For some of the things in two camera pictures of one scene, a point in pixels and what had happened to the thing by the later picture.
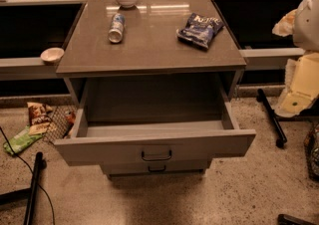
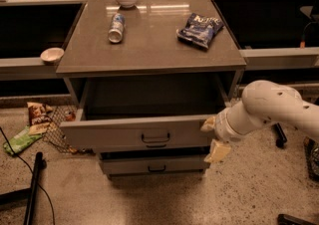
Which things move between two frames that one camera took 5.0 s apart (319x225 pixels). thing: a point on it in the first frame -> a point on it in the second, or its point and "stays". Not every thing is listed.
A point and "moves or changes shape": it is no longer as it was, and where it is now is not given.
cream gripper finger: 301,89 -> 217,151
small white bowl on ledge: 52,56 stays
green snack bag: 21,140 stays
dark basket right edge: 311,143 stays
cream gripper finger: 285,27 -> 208,123
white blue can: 117,27 stays
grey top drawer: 211,140 moves or changes shape
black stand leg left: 27,193 stays
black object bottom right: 283,219 stays
